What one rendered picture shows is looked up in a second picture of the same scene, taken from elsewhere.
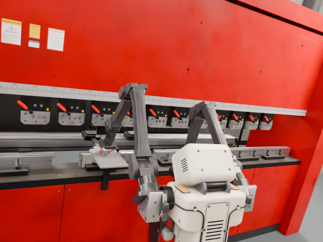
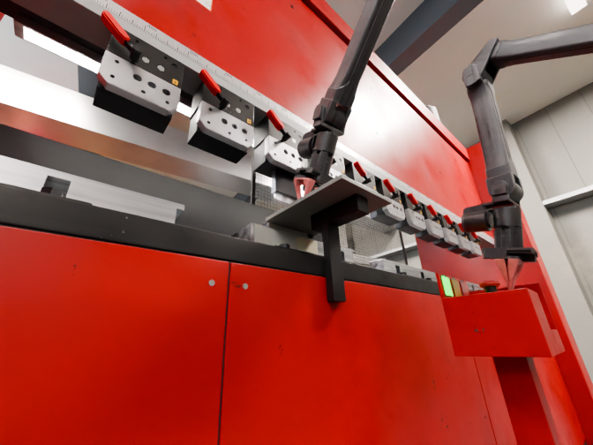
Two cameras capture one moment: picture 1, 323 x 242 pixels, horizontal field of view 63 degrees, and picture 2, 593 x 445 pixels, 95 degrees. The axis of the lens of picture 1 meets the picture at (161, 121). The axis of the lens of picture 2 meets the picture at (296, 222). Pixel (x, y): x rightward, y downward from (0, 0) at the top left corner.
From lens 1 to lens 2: 1.45 m
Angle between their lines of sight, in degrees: 39
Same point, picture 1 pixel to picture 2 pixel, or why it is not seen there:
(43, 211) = (142, 388)
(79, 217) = (283, 426)
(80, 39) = (237, 14)
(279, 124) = (468, 275)
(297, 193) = (572, 358)
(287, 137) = not seen: hidden behind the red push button
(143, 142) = not seen: outside the picture
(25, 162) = (85, 197)
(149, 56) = not seen: hidden behind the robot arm
